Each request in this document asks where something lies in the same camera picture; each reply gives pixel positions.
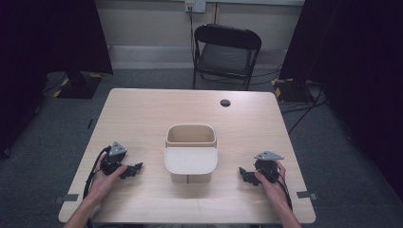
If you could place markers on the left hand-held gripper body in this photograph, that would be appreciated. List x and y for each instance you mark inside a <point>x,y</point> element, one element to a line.
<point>112,158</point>

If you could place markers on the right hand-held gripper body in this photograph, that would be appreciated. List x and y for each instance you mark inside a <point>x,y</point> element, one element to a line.
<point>268,166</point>

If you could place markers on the beige plastic bin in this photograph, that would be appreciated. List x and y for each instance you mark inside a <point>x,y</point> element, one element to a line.
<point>191,153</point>

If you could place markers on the person's right hand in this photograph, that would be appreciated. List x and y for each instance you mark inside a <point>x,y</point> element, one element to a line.
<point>272,183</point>

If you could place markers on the person's left hand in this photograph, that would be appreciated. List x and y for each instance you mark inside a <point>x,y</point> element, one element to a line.
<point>106,180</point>

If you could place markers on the light wooden table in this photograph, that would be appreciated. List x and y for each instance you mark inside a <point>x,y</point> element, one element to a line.
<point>142,120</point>

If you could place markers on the grey tape strip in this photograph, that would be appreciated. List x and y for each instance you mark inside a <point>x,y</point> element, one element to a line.
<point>307,194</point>
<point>66,198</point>

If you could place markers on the black stand base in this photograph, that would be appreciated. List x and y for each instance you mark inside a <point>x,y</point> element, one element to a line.
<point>290,88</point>
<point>79,85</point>

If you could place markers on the black folding chair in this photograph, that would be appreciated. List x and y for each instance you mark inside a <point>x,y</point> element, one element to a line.
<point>226,55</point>

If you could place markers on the black curtain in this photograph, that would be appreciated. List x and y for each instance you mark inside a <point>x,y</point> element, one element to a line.
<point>355,79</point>
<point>47,47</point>

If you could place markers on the white wall socket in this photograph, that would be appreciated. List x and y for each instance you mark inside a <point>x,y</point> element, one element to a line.
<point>195,6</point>

